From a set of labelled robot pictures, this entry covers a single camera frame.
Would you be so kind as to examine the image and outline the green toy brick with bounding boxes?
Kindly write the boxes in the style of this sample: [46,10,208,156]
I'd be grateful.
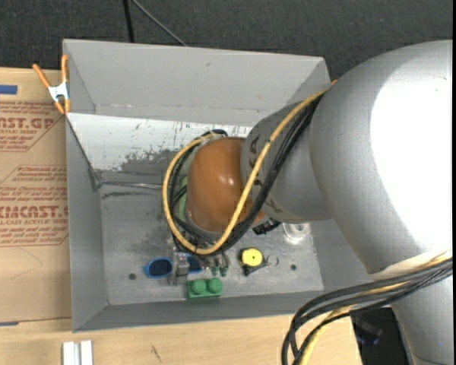
[185,277,225,300]

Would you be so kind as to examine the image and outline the grey metal bin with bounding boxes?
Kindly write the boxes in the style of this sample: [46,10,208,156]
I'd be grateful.
[62,39,375,333]

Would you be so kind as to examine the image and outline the brown cardboard board, red print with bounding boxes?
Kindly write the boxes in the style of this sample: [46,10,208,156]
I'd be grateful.
[0,65,74,329]

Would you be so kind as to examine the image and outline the yellow and black tape measure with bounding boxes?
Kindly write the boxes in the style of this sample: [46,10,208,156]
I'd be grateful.
[239,247,280,278]

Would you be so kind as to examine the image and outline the blue sunglasses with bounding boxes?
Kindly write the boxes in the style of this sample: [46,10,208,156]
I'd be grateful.
[142,255,205,280]

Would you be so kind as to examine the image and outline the black cylinder on white bracket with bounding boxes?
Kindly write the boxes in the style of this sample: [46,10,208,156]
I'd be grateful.
[252,218,281,236]

